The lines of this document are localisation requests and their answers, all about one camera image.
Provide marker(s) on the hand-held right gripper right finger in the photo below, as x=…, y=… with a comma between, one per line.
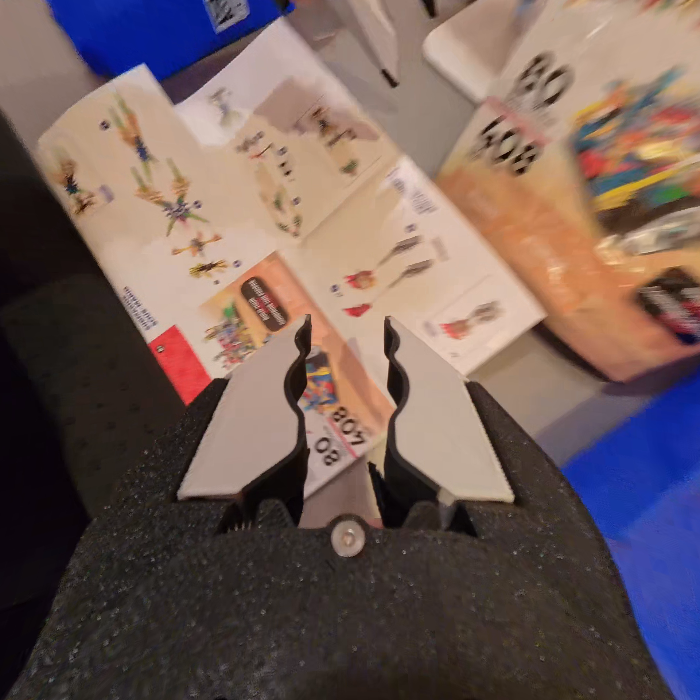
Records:
x=445, y=437

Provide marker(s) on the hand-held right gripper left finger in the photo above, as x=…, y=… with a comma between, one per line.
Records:
x=246, y=426

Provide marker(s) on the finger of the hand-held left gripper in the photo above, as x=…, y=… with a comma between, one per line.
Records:
x=372, y=33

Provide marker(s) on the toy instruction sheet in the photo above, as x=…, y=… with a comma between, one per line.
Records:
x=383, y=262

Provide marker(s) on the white document stand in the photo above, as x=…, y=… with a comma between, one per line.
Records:
x=465, y=49

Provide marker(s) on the black perforated board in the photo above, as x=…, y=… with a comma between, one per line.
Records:
x=82, y=383

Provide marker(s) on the orange toy set bag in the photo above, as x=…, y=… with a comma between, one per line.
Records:
x=547, y=246

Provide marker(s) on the blue plastic bin with tag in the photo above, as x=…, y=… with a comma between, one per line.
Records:
x=136, y=33

